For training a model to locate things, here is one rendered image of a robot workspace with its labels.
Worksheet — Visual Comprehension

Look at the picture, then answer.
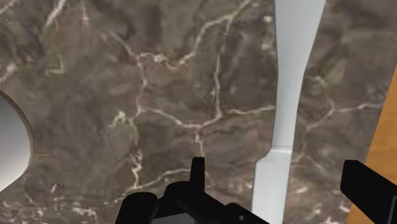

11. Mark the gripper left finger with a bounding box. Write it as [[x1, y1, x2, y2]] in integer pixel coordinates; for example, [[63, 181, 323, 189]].
[[115, 156, 270, 224]]

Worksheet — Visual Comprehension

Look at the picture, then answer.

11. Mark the white long flat utensil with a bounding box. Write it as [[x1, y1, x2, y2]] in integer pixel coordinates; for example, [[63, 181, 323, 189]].
[[251, 0, 327, 224]]

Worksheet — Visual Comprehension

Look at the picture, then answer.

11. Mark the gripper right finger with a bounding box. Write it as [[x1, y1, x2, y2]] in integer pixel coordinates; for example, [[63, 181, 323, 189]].
[[340, 159, 397, 224]]

